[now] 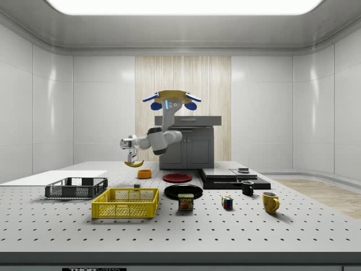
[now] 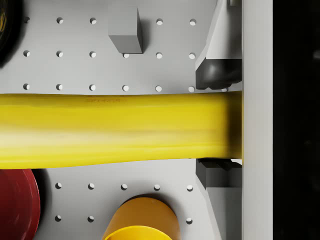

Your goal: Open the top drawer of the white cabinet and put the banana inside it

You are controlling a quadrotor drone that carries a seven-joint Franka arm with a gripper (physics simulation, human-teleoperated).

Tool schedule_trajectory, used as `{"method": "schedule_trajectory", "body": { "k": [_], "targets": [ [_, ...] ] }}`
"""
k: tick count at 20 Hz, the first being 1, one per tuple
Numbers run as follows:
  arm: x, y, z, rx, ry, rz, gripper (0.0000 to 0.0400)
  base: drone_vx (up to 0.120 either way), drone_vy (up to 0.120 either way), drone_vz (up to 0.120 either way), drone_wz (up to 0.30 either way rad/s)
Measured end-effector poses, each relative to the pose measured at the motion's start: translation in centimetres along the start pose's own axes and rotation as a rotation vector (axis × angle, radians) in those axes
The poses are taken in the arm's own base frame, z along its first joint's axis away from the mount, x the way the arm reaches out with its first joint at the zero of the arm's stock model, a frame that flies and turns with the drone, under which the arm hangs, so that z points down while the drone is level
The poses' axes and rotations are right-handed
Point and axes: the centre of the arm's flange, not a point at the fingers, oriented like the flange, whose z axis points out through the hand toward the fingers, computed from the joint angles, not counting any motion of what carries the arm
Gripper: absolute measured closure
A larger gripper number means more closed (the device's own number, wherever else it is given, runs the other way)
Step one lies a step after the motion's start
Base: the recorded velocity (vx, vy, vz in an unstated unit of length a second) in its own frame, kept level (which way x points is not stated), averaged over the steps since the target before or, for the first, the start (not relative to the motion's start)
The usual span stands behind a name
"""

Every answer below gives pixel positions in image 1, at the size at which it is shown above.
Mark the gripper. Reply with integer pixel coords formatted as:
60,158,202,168
126,148,138,165

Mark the red plate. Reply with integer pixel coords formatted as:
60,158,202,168
162,173,193,183

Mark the yellow basket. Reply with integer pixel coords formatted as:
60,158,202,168
91,188,160,219

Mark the black plate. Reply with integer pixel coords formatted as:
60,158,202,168
164,183,204,200

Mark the white cabinet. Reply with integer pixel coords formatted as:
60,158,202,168
159,125,215,171

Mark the dark grey basket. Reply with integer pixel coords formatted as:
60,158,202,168
45,177,109,200

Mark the flat-sided can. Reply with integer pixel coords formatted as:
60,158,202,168
178,193,195,211

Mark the white board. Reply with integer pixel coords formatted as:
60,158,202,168
0,170,109,186

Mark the black stove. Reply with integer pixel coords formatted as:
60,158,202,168
197,167,272,190

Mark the puzzle cube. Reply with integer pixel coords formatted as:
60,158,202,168
221,195,235,211

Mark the black mug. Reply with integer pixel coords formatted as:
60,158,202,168
240,180,255,196

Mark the yellow mug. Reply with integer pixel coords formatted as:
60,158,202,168
262,191,281,215

